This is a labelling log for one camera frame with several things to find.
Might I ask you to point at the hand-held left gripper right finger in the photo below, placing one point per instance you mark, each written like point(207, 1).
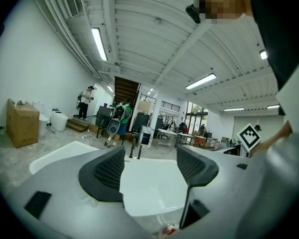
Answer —
point(214, 188)

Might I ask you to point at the white metal table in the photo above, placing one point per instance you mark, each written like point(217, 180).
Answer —
point(167, 133)

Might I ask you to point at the person's black shirt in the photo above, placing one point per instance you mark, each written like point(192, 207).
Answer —
point(284, 29)

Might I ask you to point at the ceiling air vent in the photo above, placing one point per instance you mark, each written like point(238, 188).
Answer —
point(71, 1)

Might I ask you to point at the white smart toilet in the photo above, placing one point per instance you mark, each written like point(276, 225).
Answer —
point(59, 120)

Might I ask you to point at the marble patterned box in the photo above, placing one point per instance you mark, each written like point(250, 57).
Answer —
point(146, 136)

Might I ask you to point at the black head-worn camera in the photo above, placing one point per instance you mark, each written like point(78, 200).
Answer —
point(193, 13)

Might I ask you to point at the brown cardboard box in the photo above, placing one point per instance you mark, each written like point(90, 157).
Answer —
point(23, 126)

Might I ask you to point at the brown wooden staircase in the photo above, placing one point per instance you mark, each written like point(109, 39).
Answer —
point(127, 89)

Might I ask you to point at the black faucet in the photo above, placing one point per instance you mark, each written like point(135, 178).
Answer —
point(132, 148)

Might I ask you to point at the small ceiling light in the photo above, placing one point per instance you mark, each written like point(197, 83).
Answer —
point(110, 88)

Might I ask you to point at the wooden steps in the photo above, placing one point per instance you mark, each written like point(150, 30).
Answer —
point(77, 124)

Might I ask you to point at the person's right forearm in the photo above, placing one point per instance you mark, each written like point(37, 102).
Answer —
point(274, 139)

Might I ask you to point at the long ceiling light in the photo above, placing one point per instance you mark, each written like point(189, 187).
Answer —
point(233, 109)
point(273, 106)
point(201, 81)
point(99, 43)
point(263, 54)

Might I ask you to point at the black cabinet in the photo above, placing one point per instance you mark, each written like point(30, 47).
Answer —
point(141, 122)

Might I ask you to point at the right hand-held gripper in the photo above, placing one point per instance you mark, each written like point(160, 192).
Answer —
point(248, 137)

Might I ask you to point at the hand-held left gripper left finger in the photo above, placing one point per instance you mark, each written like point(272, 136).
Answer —
point(64, 190)

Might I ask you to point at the white tank toilet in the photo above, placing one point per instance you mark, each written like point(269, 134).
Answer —
point(42, 123)

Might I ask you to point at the black balcony railing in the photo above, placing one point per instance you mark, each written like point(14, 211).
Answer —
point(170, 105)

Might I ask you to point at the white bathtub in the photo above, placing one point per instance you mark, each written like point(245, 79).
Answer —
point(149, 183)

